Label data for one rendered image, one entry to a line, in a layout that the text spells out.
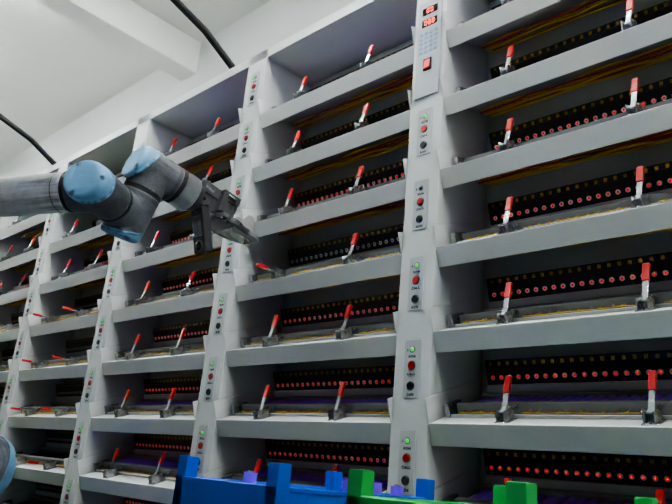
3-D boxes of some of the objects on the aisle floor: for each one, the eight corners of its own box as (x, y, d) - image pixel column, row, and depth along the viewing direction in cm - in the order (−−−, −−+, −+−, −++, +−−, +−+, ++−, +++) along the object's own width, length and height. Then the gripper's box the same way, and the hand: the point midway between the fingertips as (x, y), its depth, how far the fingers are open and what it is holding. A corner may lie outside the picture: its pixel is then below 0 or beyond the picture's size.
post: (56, 583, 212) (151, 111, 266) (43, 578, 219) (139, 118, 273) (114, 580, 226) (193, 132, 280) (100, 576, 232) (180, 138, 286)
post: (414, 719, 119) (449, -51, 173) (373, 704, 125) (419, -34, 179) (475, 701, 132) (490, -8, 186) (436, 688, 138) (461, 6, 192)
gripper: (211, 173, 162) (274, 217, 174) (185, 184, 169) (247, 225, 182) (200, 204, 158) (265, 246, 171) (174, 213, 165) (238, 253, 178)
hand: (249, 242), depth 174 cm, fingers open, 3 cm apart
